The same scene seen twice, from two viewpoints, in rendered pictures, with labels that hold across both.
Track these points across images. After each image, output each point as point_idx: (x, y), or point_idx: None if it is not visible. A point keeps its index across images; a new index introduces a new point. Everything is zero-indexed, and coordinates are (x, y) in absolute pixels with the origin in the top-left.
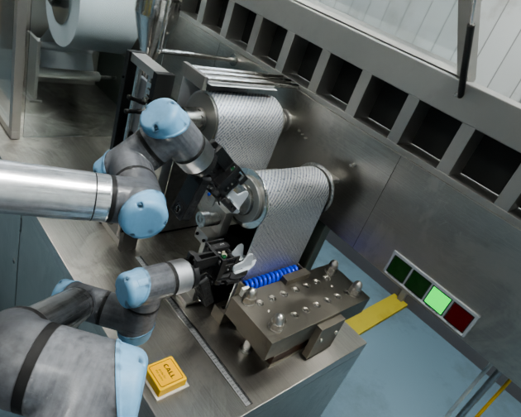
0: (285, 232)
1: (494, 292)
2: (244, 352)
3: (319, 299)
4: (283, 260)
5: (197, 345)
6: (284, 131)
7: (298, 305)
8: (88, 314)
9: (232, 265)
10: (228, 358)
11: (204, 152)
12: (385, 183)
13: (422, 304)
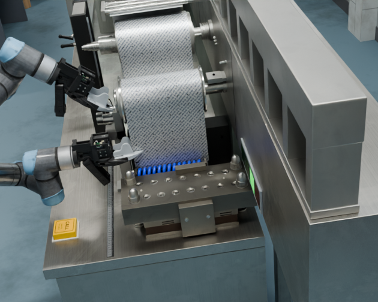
0: (165, 126)
1: (260, 165)
2: (134, 225)
3: (198, 186)
4: (183, 154)
5: (105, 216)
6: (211, 39)
7: (171, 189)
8: (15, 179)
9: (108, 151)
10: (120, 227)
11: (41, 67)
12: (232, 75)
13: None
